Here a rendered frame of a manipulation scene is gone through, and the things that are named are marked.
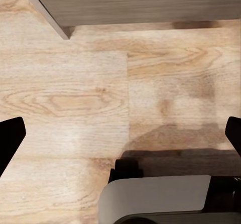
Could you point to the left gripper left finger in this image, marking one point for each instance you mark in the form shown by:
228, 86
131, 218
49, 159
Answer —
12, 132

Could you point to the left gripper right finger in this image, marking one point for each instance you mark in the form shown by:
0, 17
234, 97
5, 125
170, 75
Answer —
233, 133

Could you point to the dishwasher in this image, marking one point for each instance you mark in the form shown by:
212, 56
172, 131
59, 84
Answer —
106, 12

